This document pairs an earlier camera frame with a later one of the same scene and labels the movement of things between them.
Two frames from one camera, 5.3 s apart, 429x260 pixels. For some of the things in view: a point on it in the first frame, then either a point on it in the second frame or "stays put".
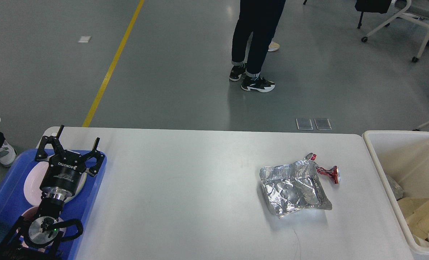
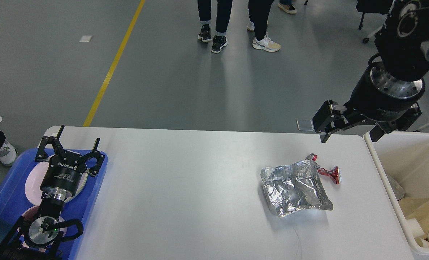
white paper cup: x=424 y=243 stays put
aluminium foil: x=286 y=189 stays put
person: x=259 y=18 -> x=224 y=10
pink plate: x=33 y=180 stays put
